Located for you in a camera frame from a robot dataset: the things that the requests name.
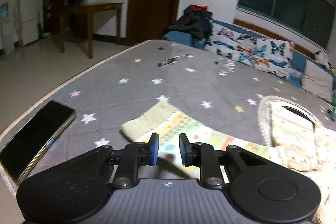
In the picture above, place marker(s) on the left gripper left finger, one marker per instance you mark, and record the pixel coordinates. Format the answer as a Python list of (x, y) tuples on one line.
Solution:
[(129, 159)]

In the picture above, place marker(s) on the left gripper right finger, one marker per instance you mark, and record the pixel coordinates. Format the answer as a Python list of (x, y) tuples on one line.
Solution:
[(204, 157)]

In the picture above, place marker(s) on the colourful patterned children's garment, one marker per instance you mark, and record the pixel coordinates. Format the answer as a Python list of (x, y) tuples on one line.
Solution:
[(297, 145)]

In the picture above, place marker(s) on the black clothes pile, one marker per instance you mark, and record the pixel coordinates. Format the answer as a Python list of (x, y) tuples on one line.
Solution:
[(196, 21)]

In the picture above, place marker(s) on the grey star-patterned table cover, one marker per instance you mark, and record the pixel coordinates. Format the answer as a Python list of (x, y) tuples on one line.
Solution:
[(169, 88)]

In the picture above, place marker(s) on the round black induction cooktop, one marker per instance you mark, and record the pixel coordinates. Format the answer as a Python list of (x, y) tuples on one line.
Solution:
[(294, 111)]

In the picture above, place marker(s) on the black pen on table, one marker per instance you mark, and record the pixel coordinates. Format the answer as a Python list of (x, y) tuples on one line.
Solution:
[(173, 60)]

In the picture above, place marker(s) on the black smartphone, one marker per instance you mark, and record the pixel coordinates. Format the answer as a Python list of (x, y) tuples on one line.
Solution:
[(21, 154)]

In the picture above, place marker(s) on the butterfly-patterned pillow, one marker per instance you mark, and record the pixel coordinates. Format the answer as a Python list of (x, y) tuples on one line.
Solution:
[(265, 54)]

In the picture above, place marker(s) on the grey cushion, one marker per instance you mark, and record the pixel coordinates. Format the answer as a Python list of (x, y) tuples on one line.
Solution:
[(317, 81)]

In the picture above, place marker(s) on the blue sofa bench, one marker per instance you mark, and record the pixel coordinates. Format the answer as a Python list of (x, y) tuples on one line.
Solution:
[(297, 65)]

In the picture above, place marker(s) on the wooden side table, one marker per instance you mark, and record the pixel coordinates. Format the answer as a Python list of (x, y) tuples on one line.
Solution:
[(89, 11)]

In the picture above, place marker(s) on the plush toy pile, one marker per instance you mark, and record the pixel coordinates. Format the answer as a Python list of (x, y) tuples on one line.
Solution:
[(321, 58)]

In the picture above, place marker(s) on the white refrigerator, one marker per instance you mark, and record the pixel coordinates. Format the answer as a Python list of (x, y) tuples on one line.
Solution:
[(28, 21)]

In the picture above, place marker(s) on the dark window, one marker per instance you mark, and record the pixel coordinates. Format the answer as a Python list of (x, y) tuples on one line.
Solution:
[(311, 18)]

